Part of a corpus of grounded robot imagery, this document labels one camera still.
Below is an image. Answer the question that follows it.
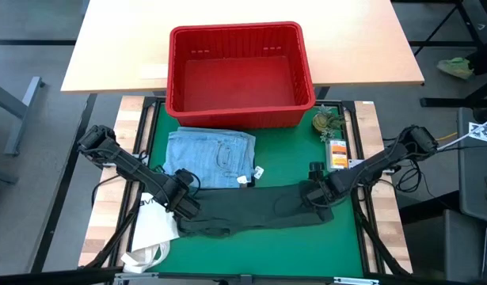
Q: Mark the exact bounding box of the white printed sign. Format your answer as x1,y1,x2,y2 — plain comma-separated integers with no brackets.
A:
467,121,487,145

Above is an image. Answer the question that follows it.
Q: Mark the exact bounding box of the grey metal box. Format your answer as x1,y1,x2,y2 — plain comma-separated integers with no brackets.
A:
399,209,485,282

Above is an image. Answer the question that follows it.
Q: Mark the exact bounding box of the red plastic laundry bin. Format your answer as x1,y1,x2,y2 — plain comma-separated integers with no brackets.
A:
166,21,317,131

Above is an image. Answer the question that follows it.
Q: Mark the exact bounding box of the black arm base cable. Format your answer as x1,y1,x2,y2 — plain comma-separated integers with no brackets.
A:
90,173,124,207

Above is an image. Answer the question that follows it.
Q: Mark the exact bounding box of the dark green garment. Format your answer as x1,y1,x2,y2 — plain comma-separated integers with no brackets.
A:
175,180,335,239

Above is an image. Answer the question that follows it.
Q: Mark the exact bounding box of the small artificial potted plant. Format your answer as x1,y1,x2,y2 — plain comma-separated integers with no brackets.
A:
311,104,347,143

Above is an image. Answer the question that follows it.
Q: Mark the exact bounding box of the black table base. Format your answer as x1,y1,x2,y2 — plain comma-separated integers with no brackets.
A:
409,0,487,108

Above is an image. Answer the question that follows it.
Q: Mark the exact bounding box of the orange white printed card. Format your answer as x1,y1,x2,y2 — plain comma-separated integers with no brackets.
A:
325,139,350,172

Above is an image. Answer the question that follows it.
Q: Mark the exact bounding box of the white cable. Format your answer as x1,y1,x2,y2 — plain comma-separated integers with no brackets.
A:
435,114,487,154

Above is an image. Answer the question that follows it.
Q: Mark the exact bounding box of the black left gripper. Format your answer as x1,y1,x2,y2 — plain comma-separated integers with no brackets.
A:
163,168,201,221

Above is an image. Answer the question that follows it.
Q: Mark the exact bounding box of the white canvas tote bag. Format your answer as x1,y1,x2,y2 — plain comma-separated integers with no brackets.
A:
120,192,181,274

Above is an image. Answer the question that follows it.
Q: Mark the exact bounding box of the grey table leg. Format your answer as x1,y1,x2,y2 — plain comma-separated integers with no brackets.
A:
0,76,46,158

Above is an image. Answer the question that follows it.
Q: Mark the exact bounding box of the person's green shoe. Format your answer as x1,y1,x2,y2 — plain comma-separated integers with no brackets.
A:
436,57,474,81

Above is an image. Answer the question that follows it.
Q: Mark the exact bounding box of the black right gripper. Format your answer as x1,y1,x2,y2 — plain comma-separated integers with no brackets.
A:
300,161,341,211

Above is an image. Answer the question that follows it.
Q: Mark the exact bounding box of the grey cabinet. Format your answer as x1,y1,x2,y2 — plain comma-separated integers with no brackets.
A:
456,106,487,225

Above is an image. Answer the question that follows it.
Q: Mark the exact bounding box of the black cable bundle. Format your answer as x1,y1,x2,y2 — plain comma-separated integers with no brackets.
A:
385,158,426,195

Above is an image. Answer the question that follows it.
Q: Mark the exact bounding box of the person's leg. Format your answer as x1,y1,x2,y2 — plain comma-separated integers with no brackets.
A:
466,45,487,76

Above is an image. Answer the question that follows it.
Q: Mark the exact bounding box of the light wooden table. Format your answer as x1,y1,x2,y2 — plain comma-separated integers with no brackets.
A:
60,0,425,94

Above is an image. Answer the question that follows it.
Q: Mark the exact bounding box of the white paper label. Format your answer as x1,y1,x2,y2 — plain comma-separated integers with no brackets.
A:
136,63,169,80

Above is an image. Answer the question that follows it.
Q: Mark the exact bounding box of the white metal bracket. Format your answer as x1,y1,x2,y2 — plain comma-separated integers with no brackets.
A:
333,276,381,285

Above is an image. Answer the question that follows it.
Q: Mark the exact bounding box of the green table mat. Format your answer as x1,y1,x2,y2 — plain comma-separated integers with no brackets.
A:
130,101,365,278

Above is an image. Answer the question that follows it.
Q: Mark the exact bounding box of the black steel floor beam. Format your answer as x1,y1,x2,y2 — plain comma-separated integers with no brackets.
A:
29,93,98,274

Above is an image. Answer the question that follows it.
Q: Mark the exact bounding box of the pale blue denim garment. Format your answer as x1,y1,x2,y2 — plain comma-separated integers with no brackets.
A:
162,126,257,190

